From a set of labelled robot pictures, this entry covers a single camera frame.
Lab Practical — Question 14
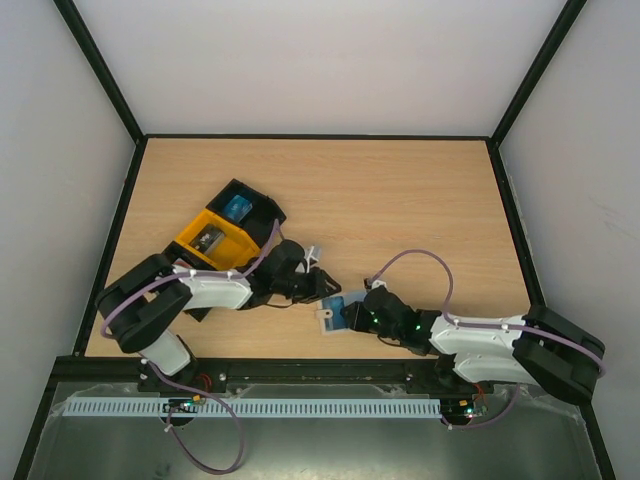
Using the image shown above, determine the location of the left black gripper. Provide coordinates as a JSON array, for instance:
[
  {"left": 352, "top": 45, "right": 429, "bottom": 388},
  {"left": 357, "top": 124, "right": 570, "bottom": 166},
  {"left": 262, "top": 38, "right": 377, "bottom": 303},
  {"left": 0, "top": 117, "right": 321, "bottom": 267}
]
[{"left": 273, "top": 268, "right": 342, "bottom": 305}]

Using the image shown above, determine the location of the dark blue card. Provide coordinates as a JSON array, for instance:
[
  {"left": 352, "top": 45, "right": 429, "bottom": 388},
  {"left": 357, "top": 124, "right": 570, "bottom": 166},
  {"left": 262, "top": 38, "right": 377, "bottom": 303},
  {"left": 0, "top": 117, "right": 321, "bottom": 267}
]
[{"left": 321, "top": 296, "right": 348, "bottom": 333}]

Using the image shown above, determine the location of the translucent plastic card holder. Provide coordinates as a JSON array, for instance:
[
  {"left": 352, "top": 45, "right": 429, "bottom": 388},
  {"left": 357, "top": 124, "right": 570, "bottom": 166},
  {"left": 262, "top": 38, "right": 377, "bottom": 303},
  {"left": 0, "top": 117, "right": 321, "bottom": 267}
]
[{"left": 315, "top": 290, "right": 366, "bottom": 335}]

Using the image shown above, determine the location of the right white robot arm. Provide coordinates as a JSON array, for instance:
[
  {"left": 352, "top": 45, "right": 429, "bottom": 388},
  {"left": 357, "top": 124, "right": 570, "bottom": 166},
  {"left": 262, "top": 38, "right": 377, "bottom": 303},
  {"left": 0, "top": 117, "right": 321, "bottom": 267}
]
[{"left": 340, "top": 286, "right": 605, "bottom": 405}]

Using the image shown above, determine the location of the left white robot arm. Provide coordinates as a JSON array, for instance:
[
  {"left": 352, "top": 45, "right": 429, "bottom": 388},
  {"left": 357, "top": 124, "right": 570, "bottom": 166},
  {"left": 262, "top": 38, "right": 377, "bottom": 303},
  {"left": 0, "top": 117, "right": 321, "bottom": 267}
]
[{"left": 96, "top": 240, "right": 341, "bottom": 377}]

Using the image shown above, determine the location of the blue card in bin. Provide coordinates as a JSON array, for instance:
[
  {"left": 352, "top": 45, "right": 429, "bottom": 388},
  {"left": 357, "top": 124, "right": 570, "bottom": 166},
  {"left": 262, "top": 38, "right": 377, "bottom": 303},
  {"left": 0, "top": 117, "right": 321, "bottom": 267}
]
[{"left": 223, "top": 194, "right": 253, "bottom": 223}]

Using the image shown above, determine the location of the black card in bin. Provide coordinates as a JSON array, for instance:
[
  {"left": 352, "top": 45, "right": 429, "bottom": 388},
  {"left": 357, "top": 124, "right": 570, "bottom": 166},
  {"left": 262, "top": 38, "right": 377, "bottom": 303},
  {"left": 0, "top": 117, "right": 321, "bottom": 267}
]
[{"left": 190, "top": 224, "right": 226, "bottom": 256}]

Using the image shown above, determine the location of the black bin far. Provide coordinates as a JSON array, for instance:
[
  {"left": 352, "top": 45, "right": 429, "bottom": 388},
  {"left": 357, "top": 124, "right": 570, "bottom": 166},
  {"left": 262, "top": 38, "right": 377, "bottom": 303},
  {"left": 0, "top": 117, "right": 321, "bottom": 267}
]
[{"left": 206, "top": 179, "right": 286, "bottom": 247}]

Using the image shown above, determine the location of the black bin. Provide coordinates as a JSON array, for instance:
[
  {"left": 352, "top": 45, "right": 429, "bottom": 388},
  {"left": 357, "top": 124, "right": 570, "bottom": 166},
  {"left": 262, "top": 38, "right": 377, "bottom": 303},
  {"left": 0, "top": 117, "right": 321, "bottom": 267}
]
[
  {"left": 163, "top": 241, "right": 213, "bottom": 322},
  {"left": 206, "top": 179, "right": 286, "bottom": 247}
]

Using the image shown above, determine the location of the yellow bin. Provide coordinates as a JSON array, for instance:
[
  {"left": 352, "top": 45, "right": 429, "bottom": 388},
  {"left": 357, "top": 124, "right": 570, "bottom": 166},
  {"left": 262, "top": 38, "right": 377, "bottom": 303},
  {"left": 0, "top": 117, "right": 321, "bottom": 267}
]
[{"left": 174, "top": 209, "right": 260, "bottom": 271}]

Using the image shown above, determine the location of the black bin near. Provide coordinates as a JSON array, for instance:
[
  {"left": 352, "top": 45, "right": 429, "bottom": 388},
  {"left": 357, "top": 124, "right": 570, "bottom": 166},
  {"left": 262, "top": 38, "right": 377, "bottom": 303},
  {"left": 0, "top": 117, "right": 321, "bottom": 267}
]
[{"left": 163, "top": 241, "right": 213, "bottom": 322}]

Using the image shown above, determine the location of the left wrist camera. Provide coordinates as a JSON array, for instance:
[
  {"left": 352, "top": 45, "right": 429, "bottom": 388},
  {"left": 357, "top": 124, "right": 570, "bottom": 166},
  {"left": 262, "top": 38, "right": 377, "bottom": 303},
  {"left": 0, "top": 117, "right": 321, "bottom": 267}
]
[{"left": 303, "top": 245, "right": 322, "bottom": 272}]

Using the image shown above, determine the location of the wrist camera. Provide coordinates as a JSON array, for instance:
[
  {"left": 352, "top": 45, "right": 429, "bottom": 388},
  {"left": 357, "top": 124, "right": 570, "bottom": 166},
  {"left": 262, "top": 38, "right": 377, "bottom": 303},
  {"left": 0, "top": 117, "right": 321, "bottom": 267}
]
[
  {"left": 364, "top": 278, "right": 387, "bottom": 291},
  {"left": 303, "top": 245, "right": 322, "bottom": 272}
]

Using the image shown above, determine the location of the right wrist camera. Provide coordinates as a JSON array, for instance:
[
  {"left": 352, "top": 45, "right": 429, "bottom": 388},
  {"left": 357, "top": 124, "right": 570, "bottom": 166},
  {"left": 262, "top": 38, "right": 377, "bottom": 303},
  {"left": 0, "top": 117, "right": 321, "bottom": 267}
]
[{"left": 364, "top": 278, "right": 387, "bottom": 291}]

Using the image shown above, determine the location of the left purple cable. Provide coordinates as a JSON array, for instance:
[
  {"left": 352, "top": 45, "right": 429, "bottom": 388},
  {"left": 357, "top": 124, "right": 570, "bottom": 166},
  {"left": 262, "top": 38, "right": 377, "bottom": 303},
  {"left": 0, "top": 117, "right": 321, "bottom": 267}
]
[{"left": 99, "top": 219, "right": 286, "bottom": 341}]

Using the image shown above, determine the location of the white slotted cable duct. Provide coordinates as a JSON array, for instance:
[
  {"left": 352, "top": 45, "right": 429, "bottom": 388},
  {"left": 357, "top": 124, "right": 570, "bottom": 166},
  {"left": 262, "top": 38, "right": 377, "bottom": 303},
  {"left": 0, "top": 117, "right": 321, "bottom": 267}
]
[{"left": 62, "top": 397, "right": 441, "bottom": 419}]

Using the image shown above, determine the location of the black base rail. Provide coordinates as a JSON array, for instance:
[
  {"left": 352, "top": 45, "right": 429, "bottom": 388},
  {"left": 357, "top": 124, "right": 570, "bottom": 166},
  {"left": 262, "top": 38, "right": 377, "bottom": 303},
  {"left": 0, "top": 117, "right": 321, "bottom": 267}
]
[{"left": 139, "top": 357, "right": 506, "bottom": 396}]

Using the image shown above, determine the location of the black enclosure frame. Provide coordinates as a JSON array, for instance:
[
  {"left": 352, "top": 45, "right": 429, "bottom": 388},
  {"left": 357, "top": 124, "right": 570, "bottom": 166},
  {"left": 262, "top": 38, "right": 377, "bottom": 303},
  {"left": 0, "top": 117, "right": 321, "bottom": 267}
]
[{"left": 0, "top": 0, "right": 640, "bottom": 480}]

